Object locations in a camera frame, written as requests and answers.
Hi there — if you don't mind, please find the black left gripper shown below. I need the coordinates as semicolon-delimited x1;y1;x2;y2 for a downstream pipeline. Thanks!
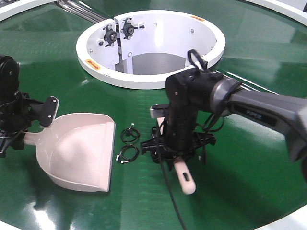
0;92;59;157

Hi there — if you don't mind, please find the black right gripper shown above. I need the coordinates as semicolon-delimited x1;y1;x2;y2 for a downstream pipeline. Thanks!
141;104;216;170

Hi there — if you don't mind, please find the pink hand brush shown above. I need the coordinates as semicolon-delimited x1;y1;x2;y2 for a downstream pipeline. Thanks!
157;117;196;195

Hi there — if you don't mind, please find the pink plastic dustpan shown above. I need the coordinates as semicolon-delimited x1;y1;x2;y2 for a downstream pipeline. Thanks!
24;113;116;192

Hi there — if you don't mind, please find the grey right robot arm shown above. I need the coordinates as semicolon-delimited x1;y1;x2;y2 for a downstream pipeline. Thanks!
141;68;307;175

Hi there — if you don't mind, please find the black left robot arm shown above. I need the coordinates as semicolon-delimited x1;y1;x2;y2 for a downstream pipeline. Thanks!
0;55;59;158

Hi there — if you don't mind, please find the far chrome roller set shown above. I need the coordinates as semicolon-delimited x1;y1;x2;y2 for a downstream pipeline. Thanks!
55;0;107;23

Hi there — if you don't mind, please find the white outer rim left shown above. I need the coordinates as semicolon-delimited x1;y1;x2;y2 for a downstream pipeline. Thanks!
0;0;54;21

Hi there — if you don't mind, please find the white rim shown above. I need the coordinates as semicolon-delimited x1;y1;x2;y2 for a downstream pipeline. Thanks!
246;0;307;26
0;0;54;21

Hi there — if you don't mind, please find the white outer rim right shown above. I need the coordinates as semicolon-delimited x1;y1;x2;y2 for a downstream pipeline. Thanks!
246;0;307;26

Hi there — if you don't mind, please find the bundled black cable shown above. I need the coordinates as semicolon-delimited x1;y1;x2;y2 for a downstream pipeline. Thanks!
150;126;166;164

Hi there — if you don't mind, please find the upper small black cable coil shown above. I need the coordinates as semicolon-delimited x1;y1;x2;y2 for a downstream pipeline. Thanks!
120;123;141;144

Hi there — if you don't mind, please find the small black cable coil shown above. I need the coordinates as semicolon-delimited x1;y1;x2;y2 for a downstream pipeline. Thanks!
120;123;141;144
116;144;140;165

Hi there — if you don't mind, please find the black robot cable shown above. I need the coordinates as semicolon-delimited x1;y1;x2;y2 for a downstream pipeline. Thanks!
158;153;188;230

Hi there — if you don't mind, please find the lower small black cable coil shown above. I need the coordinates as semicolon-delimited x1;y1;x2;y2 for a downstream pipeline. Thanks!
116;144;140;165

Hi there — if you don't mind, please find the left black bearing mount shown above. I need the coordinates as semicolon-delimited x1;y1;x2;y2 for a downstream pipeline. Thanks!
103;24;117;47

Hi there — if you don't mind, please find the black bearing mount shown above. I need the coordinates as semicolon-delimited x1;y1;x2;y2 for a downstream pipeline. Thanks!
103;24;117;47
121;18;145;40

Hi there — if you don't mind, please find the white central conveyor ring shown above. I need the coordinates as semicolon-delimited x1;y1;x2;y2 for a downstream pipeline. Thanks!
75;10;226;90

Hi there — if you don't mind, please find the right black bearing mount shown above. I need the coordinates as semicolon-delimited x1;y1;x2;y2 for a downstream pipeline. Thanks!
121;18;145;40

